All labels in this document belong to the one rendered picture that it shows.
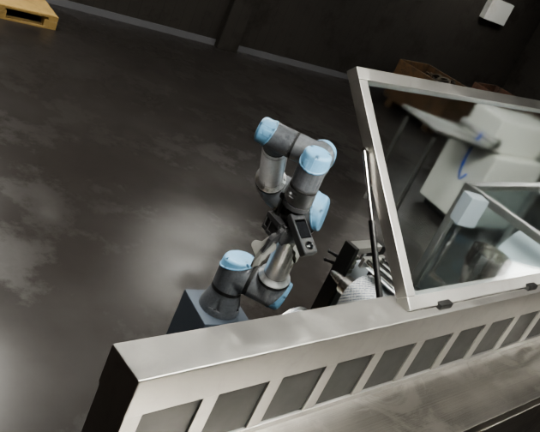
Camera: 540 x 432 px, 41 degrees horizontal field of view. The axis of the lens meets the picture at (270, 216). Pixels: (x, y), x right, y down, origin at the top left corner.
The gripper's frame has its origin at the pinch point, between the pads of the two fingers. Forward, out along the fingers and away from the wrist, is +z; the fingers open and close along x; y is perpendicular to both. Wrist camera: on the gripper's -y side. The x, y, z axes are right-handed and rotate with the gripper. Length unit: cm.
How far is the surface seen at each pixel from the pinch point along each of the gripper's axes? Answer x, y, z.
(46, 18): -170, 579, 161
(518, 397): -40, -59, -1
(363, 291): -29.9, -8.9, 5.1
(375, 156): 6, -19, -47
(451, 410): -13, -57, -2
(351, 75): 6, -3, -59
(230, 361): 57, -51, -28
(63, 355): -14, 113, 147
